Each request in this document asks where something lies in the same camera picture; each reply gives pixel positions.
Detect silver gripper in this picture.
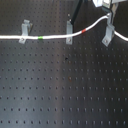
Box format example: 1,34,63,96
92,0,121,26

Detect white cable with coloured marks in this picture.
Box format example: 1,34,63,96
0,13,128,42

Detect right metal cable clip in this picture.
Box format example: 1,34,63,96
102,24,115,46

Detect metal cable clip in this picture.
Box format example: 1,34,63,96
66,21,73,45
102,24,115,46
18,19,34,45

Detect black cable at top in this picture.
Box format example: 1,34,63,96
68,0,84,25

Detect middle metal cable clip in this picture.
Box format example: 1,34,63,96
66,21,73,45

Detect left metal cable clip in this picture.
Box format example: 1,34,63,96
18,19,34,45

